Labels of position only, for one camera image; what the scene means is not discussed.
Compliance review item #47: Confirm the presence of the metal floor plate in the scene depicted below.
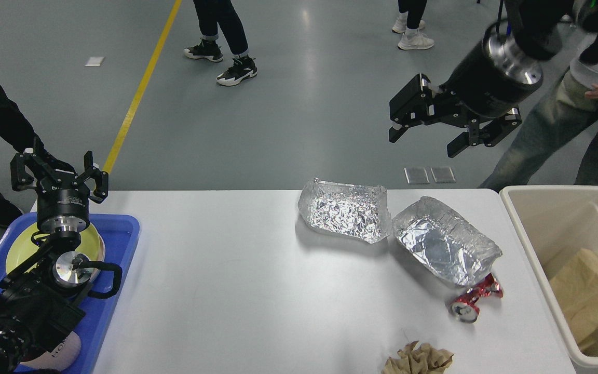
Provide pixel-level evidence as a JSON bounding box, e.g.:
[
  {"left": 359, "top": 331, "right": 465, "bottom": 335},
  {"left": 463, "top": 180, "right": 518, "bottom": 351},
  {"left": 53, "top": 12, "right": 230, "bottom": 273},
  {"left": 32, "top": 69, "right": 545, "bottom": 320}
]
[
  {"left": 430, "top": 166, "right": 457, "bottom": 184},
  {"left": 404, "top": 167, "right": 430, "bottom": 184}
]

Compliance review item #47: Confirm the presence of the brown paper bag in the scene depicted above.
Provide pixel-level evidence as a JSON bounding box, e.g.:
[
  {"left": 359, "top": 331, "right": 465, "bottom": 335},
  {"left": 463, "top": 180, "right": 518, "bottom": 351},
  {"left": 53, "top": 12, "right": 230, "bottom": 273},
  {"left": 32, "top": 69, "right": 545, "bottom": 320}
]
[{"left": 550, "top": 248, "right": 598, "bottom": 351}]

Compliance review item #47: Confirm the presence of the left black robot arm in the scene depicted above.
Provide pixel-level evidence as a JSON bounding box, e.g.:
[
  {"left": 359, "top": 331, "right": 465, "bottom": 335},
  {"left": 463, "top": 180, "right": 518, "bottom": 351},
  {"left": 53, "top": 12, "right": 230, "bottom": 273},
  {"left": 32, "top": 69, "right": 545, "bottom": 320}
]
[{"left": 0, "top": 138, "right": 123, "bottom": 373}]

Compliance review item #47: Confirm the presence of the person in black sneakers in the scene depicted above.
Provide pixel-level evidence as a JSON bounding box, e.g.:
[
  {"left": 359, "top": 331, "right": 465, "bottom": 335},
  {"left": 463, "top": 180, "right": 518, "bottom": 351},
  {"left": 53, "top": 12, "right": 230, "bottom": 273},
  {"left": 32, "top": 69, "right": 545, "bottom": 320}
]
[{"left": 183, "top": 0, "right": 258, "bottom": 87}]

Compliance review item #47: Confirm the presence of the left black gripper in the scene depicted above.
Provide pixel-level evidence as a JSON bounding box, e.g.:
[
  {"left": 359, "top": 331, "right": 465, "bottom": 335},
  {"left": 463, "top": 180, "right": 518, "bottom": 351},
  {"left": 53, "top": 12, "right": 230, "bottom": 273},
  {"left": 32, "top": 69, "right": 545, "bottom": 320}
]
[{"left": 10, "top": 137, "right": 109, "bottom": 233}]

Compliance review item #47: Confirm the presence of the blue plastic tray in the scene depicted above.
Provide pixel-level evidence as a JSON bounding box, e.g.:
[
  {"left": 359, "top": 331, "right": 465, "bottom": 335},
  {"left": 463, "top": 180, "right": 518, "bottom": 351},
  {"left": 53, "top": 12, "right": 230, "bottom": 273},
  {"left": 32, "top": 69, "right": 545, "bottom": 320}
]
[{"left": 0, "top": 212, "right": 140, "bottom": 373}]

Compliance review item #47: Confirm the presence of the yellow plate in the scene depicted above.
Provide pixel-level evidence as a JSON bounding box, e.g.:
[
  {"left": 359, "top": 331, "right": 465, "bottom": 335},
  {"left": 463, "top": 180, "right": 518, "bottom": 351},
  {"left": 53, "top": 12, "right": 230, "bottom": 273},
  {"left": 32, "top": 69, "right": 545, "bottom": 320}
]
[{"left": 5, "top": 223, "right": 98, "bottom": 287}]

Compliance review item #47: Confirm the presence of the brown paper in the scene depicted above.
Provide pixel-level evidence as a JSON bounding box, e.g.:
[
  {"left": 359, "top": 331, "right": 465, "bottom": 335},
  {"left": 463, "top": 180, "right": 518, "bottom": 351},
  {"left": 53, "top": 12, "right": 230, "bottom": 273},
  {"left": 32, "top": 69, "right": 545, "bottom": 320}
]
[{"left": 381, "top": 341, "right": 454, "bottom": 373}]

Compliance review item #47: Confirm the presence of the person in white sneakers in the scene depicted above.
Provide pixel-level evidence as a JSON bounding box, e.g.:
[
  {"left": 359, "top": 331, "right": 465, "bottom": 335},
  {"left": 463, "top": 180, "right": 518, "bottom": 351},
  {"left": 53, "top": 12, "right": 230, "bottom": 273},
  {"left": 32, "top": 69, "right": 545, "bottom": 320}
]
[{"left": 391, "top": 1, "right": 434, "bottom": 50}]

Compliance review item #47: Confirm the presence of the foil sheet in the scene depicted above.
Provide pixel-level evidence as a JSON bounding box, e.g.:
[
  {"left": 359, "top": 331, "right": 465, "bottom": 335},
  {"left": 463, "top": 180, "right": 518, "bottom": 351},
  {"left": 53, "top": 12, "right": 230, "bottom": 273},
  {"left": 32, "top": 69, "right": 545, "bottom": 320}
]
[
  {"left": 392, "top": 196, "right": 503, "bottom": 287},
  {"left": 297, "top": 178, "right": 392, "bottom": 244}
]

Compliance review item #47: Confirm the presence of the pink mug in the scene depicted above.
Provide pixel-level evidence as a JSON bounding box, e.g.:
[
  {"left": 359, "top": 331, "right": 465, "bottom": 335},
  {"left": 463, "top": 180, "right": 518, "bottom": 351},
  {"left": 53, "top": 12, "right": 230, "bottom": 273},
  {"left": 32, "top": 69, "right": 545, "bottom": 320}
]
[{"left": 21, "top": 331, "right": 81, "bottom": 371}]

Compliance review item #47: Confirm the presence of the beige plastic bin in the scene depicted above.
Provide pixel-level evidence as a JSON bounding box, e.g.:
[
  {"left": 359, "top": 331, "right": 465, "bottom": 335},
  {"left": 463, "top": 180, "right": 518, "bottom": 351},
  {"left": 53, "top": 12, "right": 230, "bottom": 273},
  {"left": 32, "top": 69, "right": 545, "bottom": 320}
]
[{"left": 500, "top": 185, "right": 598, "bottom": 369}]

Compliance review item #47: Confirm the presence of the crushed red can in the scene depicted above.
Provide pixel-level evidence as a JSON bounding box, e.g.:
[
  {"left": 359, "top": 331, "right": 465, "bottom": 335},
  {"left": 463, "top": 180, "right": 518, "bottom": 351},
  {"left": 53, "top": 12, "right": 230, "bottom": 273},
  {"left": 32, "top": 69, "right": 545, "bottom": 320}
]
[{"left": 448, "top": 273, "right": 505, "bottom": 324}]

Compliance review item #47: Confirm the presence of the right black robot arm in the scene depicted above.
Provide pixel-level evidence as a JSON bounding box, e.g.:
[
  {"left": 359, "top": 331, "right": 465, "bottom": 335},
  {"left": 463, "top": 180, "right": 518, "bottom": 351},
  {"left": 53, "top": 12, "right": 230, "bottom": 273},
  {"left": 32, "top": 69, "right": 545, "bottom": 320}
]
[{"left": 389, "top": 1, "right": 598, "bottom": 158}]

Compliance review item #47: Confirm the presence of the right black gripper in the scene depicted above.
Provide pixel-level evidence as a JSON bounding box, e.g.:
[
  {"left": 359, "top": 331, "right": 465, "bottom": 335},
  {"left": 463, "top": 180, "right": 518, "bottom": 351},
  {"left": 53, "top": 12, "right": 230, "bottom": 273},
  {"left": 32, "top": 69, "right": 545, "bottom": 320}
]
[{"left": 389, "top": 34, "right": 543, "bottom": 158}]

